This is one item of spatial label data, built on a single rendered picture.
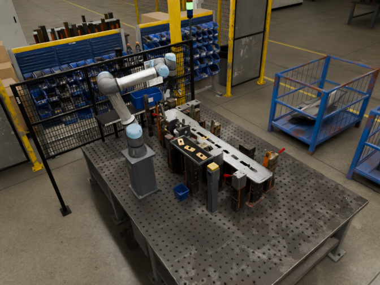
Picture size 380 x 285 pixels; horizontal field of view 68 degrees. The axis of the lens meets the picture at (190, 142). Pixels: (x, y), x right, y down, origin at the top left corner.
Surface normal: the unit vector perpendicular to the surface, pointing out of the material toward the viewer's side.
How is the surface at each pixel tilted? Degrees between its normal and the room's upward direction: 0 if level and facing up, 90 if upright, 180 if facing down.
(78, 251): 0
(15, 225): 0
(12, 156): 89
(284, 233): 0
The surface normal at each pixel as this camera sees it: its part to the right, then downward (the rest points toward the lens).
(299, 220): -0.04, -0.82
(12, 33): 0.58, 0.44
